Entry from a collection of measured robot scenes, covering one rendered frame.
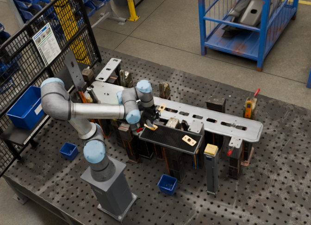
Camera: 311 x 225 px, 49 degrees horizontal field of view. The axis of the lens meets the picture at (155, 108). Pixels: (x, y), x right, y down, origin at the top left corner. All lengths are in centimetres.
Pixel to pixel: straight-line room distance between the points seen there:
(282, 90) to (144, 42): 197
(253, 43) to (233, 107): 167
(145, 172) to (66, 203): 59
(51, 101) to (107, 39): 347
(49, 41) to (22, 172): 105
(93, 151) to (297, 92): 267
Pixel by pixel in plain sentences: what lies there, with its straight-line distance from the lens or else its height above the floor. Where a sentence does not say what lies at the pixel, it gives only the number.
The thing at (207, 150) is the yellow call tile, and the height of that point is 116.
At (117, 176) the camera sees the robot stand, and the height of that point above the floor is 110.
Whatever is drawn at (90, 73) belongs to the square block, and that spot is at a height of 104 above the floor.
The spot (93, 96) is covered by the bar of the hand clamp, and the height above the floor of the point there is 114.
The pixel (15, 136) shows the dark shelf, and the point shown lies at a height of 103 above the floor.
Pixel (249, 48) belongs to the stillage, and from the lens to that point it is 432.
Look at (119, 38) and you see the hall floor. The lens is 506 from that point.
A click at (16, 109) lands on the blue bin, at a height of 112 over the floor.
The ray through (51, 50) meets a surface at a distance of 295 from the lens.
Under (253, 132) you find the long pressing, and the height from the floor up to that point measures 100.
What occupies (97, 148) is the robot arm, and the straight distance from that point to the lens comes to 195.
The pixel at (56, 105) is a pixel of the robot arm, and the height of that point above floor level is 171.
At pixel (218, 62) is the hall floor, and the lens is 438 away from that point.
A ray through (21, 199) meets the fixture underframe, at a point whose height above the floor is 1.
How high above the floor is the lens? 281
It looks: 46 degrees down
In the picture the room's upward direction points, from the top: 12 degrees counter-clockwise
